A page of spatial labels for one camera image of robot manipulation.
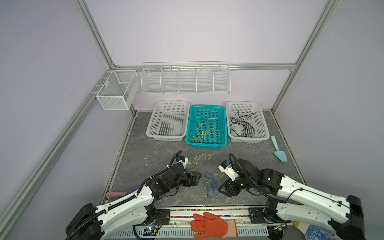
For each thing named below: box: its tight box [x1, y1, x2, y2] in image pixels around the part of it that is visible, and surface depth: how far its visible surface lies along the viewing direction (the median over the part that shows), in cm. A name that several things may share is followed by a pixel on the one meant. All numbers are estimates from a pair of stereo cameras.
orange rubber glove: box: [191, 211, 238, 240], surface depth 72 cm
